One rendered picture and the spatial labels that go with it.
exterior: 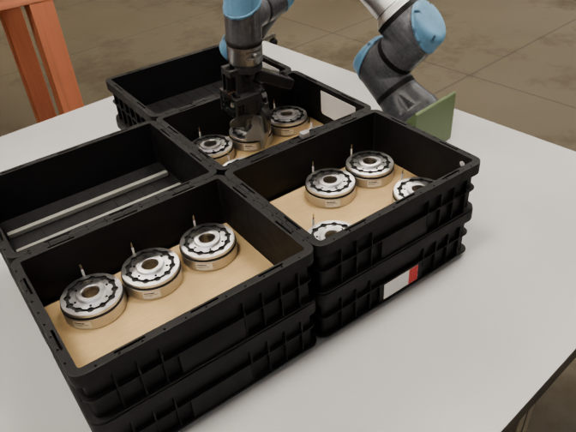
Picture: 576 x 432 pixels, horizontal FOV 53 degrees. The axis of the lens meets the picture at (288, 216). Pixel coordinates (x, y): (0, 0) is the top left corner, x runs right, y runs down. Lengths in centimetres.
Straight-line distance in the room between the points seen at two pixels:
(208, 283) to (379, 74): 79
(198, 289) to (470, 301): 52
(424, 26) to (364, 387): 87
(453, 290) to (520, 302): 12
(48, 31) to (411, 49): 164
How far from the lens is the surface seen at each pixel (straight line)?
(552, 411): 195
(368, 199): 119
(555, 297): 123
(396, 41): 152
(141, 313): 100
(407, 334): 110
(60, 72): 273
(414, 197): 102
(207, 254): 103
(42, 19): 266
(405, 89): 156
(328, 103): 142
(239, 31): 120
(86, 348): 98
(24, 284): 97
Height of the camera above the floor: 152
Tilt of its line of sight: 37 degrees down
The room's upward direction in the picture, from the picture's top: 4 degrees counter-clockwise
